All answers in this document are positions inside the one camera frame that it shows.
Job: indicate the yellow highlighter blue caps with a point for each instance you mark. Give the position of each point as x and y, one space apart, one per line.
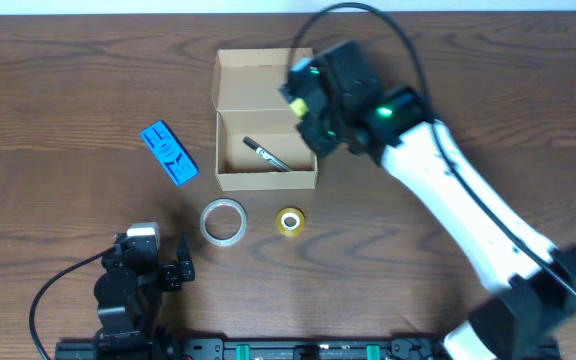
299 107

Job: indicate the clear adhesive tape roll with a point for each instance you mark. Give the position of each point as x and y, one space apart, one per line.
223 222

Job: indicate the brown cardboard box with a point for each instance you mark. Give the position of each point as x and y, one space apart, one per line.
247 100

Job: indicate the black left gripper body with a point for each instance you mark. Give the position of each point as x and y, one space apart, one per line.
170 278

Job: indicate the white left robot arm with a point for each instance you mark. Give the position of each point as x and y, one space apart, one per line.
130 294

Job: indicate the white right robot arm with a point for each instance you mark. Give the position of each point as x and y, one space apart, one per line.
532 282

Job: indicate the white board marker black cap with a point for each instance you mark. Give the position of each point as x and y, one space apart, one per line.
266 155

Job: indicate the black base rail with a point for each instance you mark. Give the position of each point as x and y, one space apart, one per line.
218 349

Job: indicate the yellow tape roll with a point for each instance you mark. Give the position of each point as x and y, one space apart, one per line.
290 222

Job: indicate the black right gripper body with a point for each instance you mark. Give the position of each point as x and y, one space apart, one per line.
318 130

